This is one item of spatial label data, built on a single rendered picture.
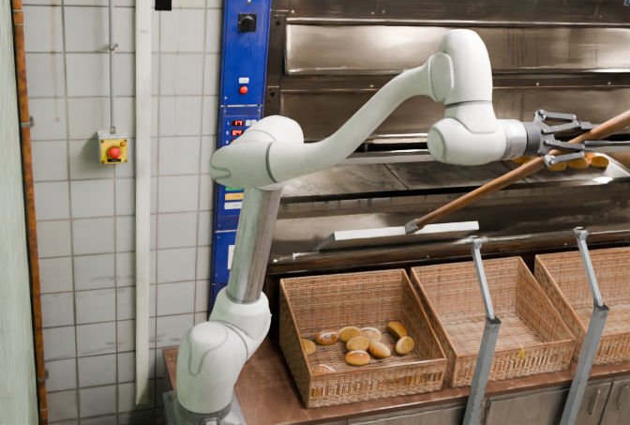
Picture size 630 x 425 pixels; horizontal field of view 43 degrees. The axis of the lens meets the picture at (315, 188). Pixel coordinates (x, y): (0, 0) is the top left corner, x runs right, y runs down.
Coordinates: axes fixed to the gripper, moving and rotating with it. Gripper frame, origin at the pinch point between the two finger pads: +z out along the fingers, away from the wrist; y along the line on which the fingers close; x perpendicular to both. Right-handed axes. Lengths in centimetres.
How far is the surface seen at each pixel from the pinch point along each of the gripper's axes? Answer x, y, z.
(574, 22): -96, -77, 87
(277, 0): -93, -82, -37
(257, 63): -105, -63, -44
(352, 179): -157, -33, 8
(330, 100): -119, -54, -13
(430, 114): -120, -48, 29
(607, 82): -110, -57, 109
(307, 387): -143, 48, -29
